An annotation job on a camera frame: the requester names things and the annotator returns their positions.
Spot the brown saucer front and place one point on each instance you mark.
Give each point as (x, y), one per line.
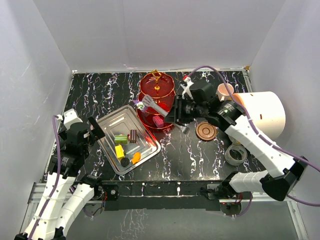
(206, 131)

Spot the black round cookie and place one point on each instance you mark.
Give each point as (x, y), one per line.
(124, 162)

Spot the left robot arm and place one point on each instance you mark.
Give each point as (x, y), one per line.
(55, 213)

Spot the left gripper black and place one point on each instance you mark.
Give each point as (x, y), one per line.
(96, 132)

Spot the orange fish cookie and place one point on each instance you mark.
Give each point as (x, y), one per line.
(136, 158)

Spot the green layered cake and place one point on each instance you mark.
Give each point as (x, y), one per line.
(121, 139)

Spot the large white cylinder container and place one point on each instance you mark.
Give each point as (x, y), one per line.
(266, 110)

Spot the yellow cake slice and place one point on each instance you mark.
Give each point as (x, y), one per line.
(119, 151)

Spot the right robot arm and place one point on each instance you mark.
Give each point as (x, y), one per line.
(282, 170)

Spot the pink and white teacup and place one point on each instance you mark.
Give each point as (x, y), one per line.
(222, 92)

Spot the pink cake slice front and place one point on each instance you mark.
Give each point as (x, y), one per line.
(158, 121)

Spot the red three-tier dessert stand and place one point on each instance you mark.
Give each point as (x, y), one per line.
(161, 87)

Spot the brown chocolate cake slice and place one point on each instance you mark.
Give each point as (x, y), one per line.
(133, 136)

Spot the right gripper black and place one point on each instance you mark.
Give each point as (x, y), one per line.
(177, 115)

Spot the magenta cake slice back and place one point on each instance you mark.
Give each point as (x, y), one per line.
(140, 105)

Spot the grey tape roll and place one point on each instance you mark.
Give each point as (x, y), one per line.
(236, 154)

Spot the stainless steel tray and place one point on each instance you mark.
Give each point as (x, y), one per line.
(121, 121)

